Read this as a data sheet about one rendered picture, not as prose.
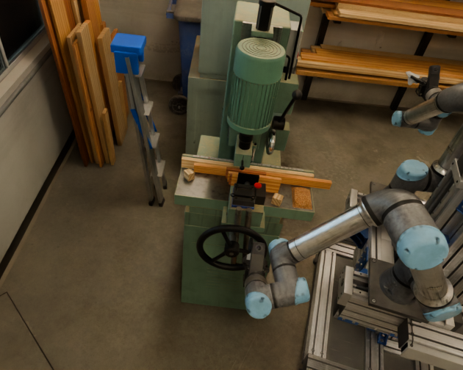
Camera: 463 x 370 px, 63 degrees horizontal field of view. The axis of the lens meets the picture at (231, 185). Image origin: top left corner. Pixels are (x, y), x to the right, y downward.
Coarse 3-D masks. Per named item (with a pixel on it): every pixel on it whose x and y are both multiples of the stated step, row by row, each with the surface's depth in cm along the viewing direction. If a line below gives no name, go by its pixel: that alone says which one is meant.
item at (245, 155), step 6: (252, 144) 162; (240, 150) 157; (246, 150) 157; (234, 156) 157; (240, 156) 156; (246, 156) 156; (252, 156) 158; (234, 162) 159; (240, 162) 158; (246, 162) 158
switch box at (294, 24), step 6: (294, 24) 155; (294, 30) 151; (294, 36) 152; (300, 36) 152; (288, 42) 154; (294, 42) 154; (300, 42) 154; (288, 48) 156; (288, 54) 158; (294, 60) 159; (294, 66) 161
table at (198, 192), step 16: (208, 176) 168; (224, 176) 169; (176, 192) 159; (192, 192) 160; (208, 192) 161; (224, 192) 162; (288, 192) 167; (224, 208) 159; (272, 208) 160; (288, 208) 160; (304, 208) 161; (224, 224) 154
